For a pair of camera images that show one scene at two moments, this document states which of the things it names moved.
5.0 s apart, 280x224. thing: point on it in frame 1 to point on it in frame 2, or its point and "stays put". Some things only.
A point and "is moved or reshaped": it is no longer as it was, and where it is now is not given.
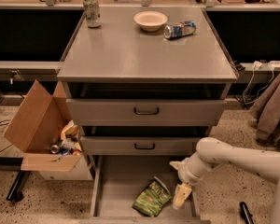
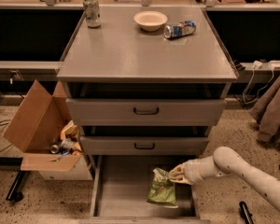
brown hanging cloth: (271, 112) stays put
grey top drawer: (146, 112) stays put
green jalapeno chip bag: (152, 199) is moved or reshaped
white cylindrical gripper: (184, 171) to (191, 172)
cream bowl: (150, 21) stays put
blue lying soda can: (179, 29) stays put
